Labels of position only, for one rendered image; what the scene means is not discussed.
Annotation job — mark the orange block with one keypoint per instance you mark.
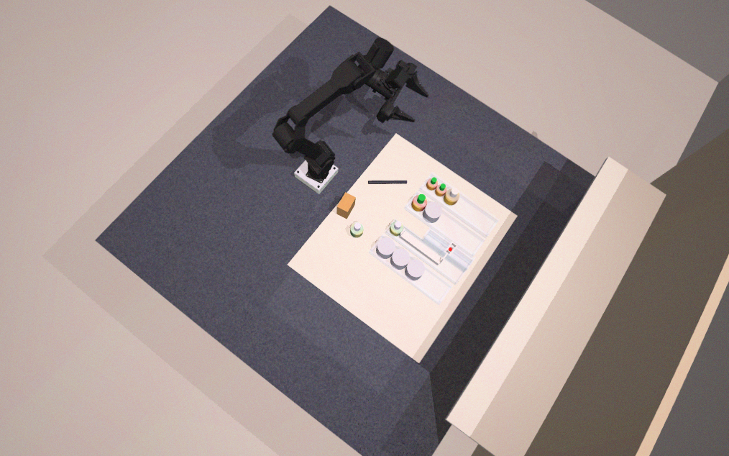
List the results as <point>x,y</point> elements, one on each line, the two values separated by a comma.
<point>346,205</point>

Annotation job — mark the grey cylinder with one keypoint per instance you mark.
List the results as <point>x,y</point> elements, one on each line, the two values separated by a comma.
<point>385,248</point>
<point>415,269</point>
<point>400,258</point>
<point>432,212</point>

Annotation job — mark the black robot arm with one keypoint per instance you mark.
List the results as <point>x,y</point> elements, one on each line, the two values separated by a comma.
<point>344,80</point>

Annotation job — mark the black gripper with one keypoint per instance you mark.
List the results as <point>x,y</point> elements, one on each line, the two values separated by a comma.
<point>388,111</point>

